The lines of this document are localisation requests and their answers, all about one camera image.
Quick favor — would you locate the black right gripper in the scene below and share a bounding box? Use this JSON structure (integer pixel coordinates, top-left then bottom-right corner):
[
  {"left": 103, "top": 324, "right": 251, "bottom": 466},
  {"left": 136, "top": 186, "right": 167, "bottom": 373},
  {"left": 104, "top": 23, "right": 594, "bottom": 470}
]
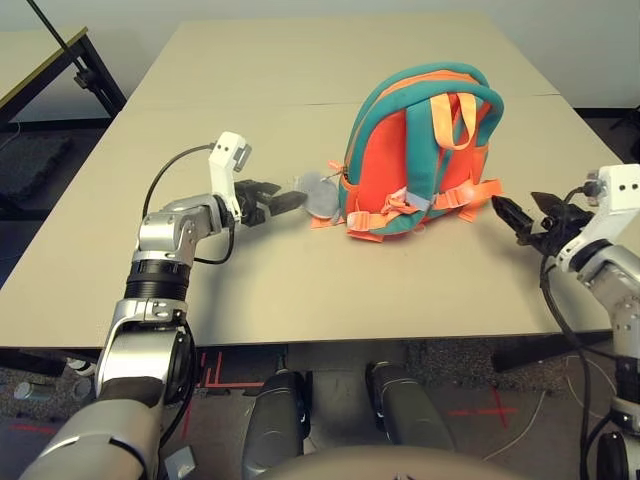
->
[{"left": 491, "top": 190, "right": 594, "bottom": 258}]

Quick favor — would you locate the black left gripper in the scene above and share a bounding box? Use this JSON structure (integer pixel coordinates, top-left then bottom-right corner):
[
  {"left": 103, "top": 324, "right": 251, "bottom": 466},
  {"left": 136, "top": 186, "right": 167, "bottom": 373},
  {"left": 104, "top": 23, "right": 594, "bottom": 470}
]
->
[{"left": 232, "top": 180, "right": 309, "bottom": 229}]

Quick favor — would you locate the orange teal backpack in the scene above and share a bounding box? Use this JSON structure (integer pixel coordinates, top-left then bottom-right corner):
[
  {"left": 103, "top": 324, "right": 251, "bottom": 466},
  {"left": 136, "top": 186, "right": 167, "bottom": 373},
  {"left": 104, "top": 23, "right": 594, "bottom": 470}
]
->
[{"left": 309, "top": 60, "right": 505, "bottom": 244}]

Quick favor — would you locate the grey robot left leg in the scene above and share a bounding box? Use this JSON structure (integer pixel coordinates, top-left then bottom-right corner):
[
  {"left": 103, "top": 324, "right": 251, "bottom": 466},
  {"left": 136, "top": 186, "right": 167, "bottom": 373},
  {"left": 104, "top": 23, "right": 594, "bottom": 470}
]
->
[{"left": 242, "top": 367, "right": 314, "bottom": 479}]

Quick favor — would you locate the grey robot leg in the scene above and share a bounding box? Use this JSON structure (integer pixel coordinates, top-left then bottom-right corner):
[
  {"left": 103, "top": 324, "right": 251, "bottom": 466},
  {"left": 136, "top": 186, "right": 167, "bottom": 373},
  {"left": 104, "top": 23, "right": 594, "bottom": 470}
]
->
[
  {"left": 242, "top": 367, "right": 314, "bottom": 479},
  {"left": 364, "top": 360, "right": 456, "bottom": 451}
]

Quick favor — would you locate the grey robot right leg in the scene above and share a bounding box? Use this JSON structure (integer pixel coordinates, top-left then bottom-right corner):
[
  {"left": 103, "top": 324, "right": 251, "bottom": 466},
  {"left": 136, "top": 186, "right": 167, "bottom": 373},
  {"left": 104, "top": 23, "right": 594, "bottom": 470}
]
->
[{"left": 364, "top": 360, "right": 456, "bottom": 451}]

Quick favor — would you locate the dark foam floor pad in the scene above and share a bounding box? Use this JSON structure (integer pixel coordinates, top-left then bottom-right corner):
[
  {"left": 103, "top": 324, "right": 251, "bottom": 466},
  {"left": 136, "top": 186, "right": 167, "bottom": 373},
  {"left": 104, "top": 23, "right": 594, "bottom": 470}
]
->
[{"left": 0, "top": 137, "right": 74, "bottom": 201}]

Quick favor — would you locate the thin black pole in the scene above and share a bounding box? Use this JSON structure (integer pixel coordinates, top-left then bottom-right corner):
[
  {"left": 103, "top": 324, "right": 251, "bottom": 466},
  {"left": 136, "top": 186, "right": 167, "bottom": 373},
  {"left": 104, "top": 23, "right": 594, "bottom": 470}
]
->
[{"left": 27, "top": 0, "right": 89, "bottom": 76}]

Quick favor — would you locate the small grey plate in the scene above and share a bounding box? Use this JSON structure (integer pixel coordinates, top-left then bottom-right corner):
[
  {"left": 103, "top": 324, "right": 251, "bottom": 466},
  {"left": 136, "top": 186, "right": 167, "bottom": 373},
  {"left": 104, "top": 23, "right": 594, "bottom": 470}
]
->
[{"left": 163, "top": 445, "right": 197, "bottom": 480}]

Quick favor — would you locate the black table base beam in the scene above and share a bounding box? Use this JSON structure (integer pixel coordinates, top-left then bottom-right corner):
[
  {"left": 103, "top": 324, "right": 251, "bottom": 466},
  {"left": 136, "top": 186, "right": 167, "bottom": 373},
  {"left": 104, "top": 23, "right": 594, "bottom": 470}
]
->
[{"left": 0, "top": 347, "right": 101, "bottom": 377}]

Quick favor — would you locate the grey robot torso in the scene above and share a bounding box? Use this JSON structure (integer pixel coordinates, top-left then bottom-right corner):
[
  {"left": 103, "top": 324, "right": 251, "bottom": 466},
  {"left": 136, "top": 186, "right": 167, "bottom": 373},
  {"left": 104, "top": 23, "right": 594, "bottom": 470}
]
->
[{"left": 254, "top": 449, "right": 541, "bottom": 480}]

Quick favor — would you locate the silver can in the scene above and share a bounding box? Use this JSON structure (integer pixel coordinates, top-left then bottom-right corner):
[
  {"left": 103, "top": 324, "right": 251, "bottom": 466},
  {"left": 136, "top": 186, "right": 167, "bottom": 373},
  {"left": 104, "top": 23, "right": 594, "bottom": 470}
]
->
[{"left": 14, "top": 382, "right": 49, "bottom": 401}]

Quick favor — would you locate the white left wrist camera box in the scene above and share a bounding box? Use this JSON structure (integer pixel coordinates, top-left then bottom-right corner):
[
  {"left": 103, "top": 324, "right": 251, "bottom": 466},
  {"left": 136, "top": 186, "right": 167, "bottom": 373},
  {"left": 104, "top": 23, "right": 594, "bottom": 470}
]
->
[{"left": 207, "top": 131, "right": 254, "bottom": 229}]

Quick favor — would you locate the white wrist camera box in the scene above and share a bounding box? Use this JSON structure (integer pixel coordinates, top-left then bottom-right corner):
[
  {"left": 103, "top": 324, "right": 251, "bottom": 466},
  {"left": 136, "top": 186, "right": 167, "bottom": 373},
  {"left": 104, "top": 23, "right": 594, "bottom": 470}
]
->
[
  {"left": 207, "top": 131, "right": 254, "bottom": 229},
  {"left": 557, "top": 163, "right": 640, "bottom": 274}
]

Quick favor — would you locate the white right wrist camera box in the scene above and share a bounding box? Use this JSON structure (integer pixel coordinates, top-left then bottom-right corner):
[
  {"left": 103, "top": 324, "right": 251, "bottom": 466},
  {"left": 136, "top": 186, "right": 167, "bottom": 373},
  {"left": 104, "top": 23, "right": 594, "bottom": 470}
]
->
[{"left": 557, "top": 163, "right": 640, "bottom": 274}]

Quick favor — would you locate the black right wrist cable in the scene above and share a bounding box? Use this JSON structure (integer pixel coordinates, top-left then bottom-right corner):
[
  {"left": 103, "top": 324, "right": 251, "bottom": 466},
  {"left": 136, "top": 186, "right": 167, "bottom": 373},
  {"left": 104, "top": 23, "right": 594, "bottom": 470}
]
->
[{"left": 538, "top": 184, "right": 640, "bottom": 480}]

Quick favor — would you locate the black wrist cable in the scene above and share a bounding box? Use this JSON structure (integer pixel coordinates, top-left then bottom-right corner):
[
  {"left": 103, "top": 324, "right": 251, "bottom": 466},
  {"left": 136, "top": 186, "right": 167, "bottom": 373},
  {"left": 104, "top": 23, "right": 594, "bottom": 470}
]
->
[
  {"left": 142, "top": 143, "right": 236, "bottom": 265},
  {"left": 538, "top": 184, "right": 640, "bottom": 480}
]

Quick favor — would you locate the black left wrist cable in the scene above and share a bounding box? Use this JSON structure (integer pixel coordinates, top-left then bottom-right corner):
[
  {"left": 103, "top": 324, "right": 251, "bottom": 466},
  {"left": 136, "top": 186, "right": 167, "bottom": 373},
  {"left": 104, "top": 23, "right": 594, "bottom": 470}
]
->
[{"left": 142, "top": 143, "right": 236, "bottom": 265}]

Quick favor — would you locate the thin white floor cable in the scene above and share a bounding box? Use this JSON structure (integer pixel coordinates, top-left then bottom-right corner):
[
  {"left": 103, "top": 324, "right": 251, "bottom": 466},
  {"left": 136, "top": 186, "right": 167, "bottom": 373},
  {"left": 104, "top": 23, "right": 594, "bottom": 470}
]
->
[{"left": 482, "top": 349, "right": 621, "bottom": 461}]

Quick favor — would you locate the side table with black frame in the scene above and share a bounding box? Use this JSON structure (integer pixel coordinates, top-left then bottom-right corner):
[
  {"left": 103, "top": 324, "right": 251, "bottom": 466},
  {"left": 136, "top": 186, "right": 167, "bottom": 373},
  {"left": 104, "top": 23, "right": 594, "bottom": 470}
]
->
[{"left": 0, "top": 27, "right": 129, "bottom": 136}]

